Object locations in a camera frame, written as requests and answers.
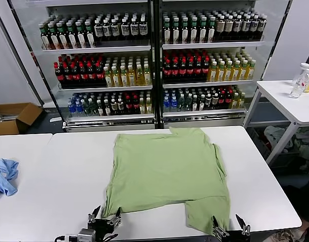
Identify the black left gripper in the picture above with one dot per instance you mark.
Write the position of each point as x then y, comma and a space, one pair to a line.
101, 228

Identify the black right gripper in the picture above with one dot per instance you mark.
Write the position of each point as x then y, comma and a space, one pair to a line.
235, 237

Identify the light green polo shirt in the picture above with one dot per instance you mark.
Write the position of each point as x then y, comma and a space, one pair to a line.
164, 171

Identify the green white clothes heap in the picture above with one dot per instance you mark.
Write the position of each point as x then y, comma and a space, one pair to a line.
306, 148

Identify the brown grey sneaker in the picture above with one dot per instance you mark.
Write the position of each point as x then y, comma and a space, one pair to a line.
290, 235

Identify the person in dark trousers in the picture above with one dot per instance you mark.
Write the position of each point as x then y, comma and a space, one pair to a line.
303, 204

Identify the dark mesh laundry basket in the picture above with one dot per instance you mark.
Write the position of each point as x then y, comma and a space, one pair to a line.
259, 145

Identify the open beverage display cooler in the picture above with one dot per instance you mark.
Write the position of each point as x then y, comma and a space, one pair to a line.
205, 118
106, 123

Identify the pale crumpled garment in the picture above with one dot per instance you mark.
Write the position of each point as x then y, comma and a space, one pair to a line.
275, 133

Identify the crumpled light blue shirt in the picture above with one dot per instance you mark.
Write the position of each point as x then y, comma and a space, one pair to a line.
3, 181

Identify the dark drink white cap bottle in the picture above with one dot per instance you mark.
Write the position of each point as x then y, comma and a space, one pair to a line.
114, 107
121, 107
195, 103
202, 103
107, 108
208, 102
215, 101
100, 108

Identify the small white floor scrap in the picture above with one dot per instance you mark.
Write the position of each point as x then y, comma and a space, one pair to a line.
55, 119

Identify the clear green water bottle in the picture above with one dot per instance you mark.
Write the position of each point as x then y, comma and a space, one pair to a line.
188, 103
86, 108
93, 108
181, 103

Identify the blue water bottle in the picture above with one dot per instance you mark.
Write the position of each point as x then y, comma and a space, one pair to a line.
72, 109
166, 104
174, 104
79, 109

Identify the red cap cola bottle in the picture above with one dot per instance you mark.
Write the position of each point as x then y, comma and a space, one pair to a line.
182, 71
68, 76
190, 71
198, 71
76, 76
175, 71
135, 106
167, 71
84, 76
228, 100
100, 75
92, 75
222, 100
205, 70
60, 76
128, 106

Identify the pale yellow drink bottle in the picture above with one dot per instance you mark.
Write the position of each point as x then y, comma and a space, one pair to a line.
149, 106
235, 102
142, 107
242, 100

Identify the open cardboard box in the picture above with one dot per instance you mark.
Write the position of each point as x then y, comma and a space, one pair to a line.
28, 114

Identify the yellow green tea bottle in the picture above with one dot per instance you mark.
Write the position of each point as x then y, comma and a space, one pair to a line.
236, 73
220, 74
228, 73
251, 71
116, 79
147, 76
131, 78
244, 72
139, 77
213, 74
124, 78
108, 79

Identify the shiny metal rods bundle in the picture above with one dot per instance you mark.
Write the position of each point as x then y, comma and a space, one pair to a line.
6, 117

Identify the white side table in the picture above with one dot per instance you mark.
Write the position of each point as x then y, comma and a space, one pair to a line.
275, 95

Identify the clear bottle red label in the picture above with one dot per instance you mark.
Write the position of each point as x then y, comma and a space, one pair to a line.
299, 88

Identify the clear bottle white cap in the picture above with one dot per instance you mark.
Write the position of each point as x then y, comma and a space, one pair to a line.
305, 65

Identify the green cap tea bottle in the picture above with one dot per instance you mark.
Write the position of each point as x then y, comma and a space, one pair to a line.
72, 39
175, 32
63, 39
166, 32
81, 37
46, 40
185, 32
91, 37
203, 32
211, 32
54, 40
194, 32

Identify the dark bottle white blue label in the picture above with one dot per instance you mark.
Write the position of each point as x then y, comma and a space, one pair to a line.
262, 25
115, 30
245, 26
107, 31
237, 26
254, 26
143, 29
125, 30
98, 31
134, 29

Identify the dark bottle beige label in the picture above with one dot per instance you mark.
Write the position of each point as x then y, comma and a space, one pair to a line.
221, 26
229, 26

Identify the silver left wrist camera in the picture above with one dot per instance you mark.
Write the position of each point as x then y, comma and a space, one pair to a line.
86, 237

